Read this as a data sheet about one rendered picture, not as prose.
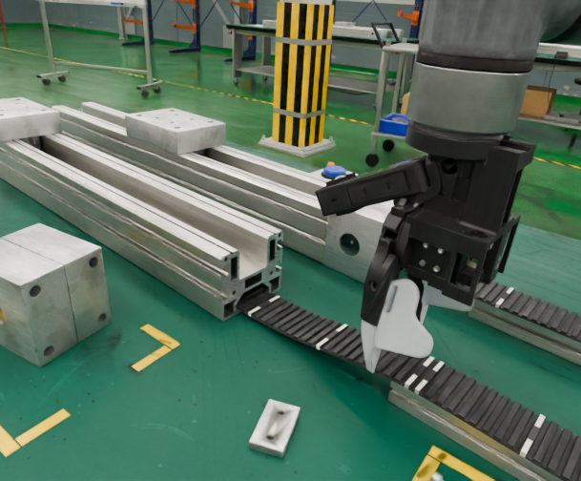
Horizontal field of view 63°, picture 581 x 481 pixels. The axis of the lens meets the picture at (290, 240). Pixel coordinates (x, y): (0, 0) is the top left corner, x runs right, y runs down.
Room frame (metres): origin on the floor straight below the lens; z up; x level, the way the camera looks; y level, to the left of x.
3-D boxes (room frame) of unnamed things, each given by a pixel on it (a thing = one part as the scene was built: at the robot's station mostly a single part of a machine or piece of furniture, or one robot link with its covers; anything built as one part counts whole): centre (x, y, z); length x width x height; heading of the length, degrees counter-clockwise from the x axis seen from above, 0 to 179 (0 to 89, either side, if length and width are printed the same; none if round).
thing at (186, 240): (0.73, 0.35, 0.82); 0.80 x 0.10 x 0.09; 50
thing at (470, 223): (0.34, -0.12, 0.97); 0.09 x 0.08 x 0.12; 50
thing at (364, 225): (0.60, -0.12, 0.83); 0.12 x 0.09 x 0.10; 140
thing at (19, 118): (0.89, 0.54, 0.87); 0.16 x 0.11 x 0.07; 50
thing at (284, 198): (0.87, 0.23, 0.82); 0.80 x 0.10 x 0.09; 50
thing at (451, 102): (0.35, -0.12, 1.06); 0.08 x 0.08 x 0.05
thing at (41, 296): (0.42, 0.25, 0.83); 0.11 x 0.10 x 0.10; 152
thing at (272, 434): (0.29, 0.00, 0.78); 0.05 x 0.03 x 0.01; 164
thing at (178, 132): (0.87, 0.23, 0.87); 0.16 x 0.11 x 0.07; 50
